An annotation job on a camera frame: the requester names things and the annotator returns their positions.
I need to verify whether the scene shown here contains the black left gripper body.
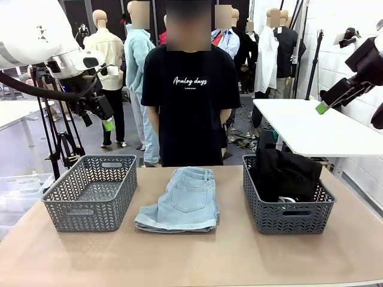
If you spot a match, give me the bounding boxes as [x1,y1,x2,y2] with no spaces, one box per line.
[64,76,104,117]

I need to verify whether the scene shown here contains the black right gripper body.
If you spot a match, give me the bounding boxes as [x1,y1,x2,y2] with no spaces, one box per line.
[345,38,383,87]

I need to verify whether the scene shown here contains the black garment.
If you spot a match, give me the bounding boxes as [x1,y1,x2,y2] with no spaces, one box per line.
[250,148,324,204]

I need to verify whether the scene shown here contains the person's right forearm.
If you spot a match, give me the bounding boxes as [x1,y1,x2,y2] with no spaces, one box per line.
[145,105,161,139]

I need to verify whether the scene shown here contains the black light stand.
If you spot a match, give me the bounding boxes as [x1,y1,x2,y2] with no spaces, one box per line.
[305,29,326,101]

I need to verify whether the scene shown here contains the white rectangular table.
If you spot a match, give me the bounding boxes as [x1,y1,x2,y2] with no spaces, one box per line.
[253,98,383,158]
[0,100,56,132]

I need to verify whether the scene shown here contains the mannequin in cream shirt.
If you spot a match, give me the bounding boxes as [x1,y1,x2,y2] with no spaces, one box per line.
[83,8,126,149]

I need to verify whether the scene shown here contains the mannequin in light blue fleece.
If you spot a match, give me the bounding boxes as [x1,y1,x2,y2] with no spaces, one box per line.
[124,0,161,168]

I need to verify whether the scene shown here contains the mannequin in black shirt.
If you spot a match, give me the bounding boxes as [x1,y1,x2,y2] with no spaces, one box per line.
[273,8,308,99]

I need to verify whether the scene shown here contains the grey plastic lattice basket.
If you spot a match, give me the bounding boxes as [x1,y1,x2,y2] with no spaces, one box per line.
[41,154,138,233]
[241,154,338,236]

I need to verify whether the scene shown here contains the mannequin in white shirt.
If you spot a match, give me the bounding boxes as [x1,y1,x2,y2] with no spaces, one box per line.
[257,7,281,99]

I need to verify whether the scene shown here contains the dark grey crate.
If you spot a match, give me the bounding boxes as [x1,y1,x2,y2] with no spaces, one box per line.
[257,128,285,150]

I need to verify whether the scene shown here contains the person in black t-shirt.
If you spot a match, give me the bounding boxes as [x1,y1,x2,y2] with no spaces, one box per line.
[140,0,242,168]

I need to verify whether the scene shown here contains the mannequin in red top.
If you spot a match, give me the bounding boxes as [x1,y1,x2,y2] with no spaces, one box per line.
[158,14,167,45]

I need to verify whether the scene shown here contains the clear plastic storage box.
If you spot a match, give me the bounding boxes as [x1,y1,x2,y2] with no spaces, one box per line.
[0,172,54,210]

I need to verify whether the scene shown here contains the mannequin in black coat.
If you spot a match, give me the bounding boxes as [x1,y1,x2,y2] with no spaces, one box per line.
[235,8,258,93]

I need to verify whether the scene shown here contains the mannequin in light blue shirt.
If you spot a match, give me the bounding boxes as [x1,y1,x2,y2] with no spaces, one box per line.
[211,4,240,60]

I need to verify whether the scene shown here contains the light blue denim shorts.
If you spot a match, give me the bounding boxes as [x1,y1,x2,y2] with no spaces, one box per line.
[133,167,221,234]

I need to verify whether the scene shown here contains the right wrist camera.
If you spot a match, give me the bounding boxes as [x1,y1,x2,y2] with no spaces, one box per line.
[333,27,363,48]

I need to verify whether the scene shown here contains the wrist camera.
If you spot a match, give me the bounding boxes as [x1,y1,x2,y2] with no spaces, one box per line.
[333,27,363,48]
[100,64,119,77]

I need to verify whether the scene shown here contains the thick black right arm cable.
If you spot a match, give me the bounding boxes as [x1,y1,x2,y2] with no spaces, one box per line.
[370,103,383,130]

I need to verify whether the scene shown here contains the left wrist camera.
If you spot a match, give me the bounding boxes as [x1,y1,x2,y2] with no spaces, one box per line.
[100,64,119,77]

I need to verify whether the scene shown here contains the black camera tripod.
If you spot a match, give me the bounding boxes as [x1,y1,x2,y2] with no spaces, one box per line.
[29,67,87,181]

